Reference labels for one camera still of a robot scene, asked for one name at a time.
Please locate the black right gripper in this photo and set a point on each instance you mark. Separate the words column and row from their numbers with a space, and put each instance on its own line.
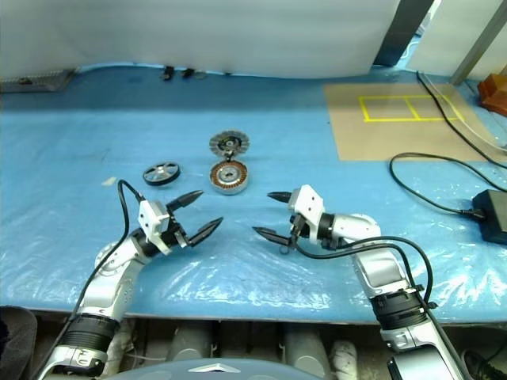
column 300, row 229

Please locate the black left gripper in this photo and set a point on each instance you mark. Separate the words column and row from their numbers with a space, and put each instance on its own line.
column 175, row 232

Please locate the silver finned motor rotor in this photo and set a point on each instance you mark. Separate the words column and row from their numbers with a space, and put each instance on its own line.
column 221, row 142

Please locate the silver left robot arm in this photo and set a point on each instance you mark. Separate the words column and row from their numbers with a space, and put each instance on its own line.
column 119, row 285

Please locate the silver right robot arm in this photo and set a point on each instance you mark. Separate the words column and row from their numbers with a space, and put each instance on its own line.
column 380, row 269

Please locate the silver motor stator copper windings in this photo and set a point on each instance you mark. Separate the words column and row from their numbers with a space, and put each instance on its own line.
column 237, row 187

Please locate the black rimmed silver rotor wheel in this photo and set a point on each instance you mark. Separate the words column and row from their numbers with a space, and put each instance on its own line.
column 162, row 173

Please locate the small beige tape piece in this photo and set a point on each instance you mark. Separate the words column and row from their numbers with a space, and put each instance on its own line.
column 109, row 182

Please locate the brown cardboard sheet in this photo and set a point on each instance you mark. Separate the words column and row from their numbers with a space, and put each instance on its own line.
column 356, row 134

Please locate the grey cylinder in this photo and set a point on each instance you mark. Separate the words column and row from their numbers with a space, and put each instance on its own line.
column 305, row 348
column 192, row 342

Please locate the blue plastic table sheet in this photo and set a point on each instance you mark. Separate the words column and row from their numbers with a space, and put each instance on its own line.
column 79, row 138

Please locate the small black clip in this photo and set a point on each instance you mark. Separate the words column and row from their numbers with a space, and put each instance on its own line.
column 168, row 73
column 188, row 73

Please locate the grey robot torso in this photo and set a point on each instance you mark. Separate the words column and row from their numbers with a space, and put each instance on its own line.
column 214, row 370

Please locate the yellow tape rectangle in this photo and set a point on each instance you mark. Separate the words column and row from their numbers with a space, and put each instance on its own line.
column 412, row 118

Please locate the white backdrop sheet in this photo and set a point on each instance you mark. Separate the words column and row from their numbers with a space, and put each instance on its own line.
column 198, row 31

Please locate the grey metal mesh tray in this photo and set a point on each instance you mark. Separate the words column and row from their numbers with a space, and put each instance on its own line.
column 43, row 79

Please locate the black power adapter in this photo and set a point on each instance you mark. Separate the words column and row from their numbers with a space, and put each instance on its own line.
column 493, row 217

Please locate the dark rounded shape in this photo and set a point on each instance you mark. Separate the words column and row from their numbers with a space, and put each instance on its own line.
column 16, row 340

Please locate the white panel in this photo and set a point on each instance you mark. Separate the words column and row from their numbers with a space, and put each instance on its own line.
column 443, row 35

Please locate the brown wooden block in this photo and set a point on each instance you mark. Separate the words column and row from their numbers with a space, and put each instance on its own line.
column 495, row 92

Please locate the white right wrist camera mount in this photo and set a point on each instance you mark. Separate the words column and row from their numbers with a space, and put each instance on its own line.
column 311, row 206

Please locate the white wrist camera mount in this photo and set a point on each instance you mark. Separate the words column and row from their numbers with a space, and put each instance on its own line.
column 152, row 217
column 311, row 206

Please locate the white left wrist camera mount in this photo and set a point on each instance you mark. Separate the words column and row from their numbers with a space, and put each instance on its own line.
column 152, row 217

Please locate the dark post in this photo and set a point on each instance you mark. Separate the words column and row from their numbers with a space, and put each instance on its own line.
column 400, row 35

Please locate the grey metal post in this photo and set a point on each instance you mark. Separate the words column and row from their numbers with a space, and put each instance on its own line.
column 479, row 43

